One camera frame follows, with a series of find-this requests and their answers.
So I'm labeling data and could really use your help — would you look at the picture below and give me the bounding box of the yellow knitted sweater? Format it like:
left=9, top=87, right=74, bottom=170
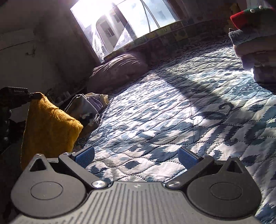
left=21, top=95, right=83, bottom=169

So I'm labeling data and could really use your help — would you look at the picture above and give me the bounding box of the blue white patterned quilt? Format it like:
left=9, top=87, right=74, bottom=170
left=74, top=39, right=275, bottom=223

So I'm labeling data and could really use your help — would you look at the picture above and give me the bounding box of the purple pillow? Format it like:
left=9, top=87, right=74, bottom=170
left=86, top=52, right=149, bottom=94

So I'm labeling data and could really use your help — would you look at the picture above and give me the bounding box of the lilac folded garment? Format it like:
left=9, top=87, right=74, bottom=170
left=241, top=56, right=275, bottom=84

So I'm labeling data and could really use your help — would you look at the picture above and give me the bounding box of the beige folded garment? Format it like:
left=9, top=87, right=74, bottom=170
left=233, top=41, right=275, bottom=59

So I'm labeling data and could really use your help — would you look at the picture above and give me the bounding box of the grey blue folded garment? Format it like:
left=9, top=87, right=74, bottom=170
left=228, top=28, right=275, bottom=46

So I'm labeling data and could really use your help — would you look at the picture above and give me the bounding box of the colourful alphabet foam bumper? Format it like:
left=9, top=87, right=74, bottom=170
left=104, top=19, right=218, bottom=62

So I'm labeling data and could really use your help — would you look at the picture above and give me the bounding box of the red green knitted garment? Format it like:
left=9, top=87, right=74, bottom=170
left=230, top=6, right=275, bottom=30

